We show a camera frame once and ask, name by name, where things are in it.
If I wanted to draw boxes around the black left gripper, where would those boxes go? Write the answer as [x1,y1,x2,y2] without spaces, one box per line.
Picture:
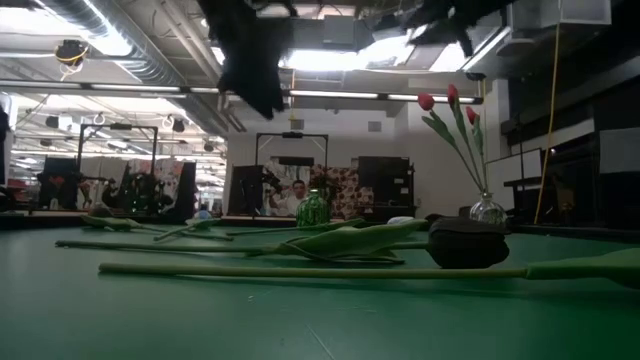
[197,0,296,120]

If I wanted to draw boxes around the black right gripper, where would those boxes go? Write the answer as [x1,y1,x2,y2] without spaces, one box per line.
[399,0,516,58]

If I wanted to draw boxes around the red artificial tulip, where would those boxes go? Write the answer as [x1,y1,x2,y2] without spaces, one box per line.
[446,83,489,195]
[464,105,490,195]
[417,92,486,196]

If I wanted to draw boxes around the green glass vase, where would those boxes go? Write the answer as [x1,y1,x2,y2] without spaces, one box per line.
[295,188,332,228]

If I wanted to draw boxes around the clear glass vase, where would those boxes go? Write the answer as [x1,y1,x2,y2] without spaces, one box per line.
[468,192,509,225]

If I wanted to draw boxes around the bright ceiling light panel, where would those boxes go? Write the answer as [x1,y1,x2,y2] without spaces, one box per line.
[209,29,501,74]

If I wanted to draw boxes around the grey ceiling box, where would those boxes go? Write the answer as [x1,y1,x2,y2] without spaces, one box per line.
[322,14,357,50]

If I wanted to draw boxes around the white patterned hanging cloth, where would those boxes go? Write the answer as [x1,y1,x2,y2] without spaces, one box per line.
[263,158,312,201]

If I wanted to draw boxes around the black divider panel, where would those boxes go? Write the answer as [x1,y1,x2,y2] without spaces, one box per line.
[226,164,265,217]
[172,160,198,222]

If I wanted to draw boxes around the long ceiling light strip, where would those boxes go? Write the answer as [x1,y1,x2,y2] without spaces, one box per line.
[0,79,485,105]

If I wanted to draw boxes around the person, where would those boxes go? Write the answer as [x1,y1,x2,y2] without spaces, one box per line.
[267,178,309,218]

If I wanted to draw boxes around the colourful hanging cloth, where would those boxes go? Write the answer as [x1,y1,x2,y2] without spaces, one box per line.
[149,158,185,201]

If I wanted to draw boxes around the red floral patterned cloth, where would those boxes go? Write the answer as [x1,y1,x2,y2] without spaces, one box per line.
[308,166,375,221]

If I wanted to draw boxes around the wooden top workbench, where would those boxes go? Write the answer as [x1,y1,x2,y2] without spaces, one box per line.
[27,208,169,219]
[220,214,311,224]

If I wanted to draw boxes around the black rig green lights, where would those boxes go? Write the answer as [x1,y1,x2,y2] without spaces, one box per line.
[117,172,169,214]

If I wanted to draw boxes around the black equipment rack panel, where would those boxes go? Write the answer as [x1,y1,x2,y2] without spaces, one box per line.
[356,155,417,224]

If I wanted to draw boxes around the black monitor panel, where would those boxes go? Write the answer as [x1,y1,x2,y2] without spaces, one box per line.
[38,156,81,211]

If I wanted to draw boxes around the green table mat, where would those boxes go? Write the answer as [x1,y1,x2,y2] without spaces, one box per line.
[0,222,640,360]

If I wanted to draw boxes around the black gantry frame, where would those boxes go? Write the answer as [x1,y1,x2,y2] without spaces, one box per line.
[254,130,331,169]
[76,122,160,212]

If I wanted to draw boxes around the grey rectangular duct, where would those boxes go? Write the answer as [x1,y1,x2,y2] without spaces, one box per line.
[494,0,614,57]

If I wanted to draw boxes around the yellow hanging cord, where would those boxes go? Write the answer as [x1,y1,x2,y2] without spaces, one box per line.
[532,0,564,225]

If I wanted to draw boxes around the silver spiral duct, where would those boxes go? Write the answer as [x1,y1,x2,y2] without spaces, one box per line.
[29,0,236,136]

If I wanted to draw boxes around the ceiling cord reel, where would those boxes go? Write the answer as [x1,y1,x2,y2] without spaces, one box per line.
[53,38,90,81]

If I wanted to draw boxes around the grey wall panel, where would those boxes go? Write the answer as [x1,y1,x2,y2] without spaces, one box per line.
[598,127,640,175]

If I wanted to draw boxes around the black table frame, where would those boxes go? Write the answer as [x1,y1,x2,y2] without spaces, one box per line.
[0,212,640,245]

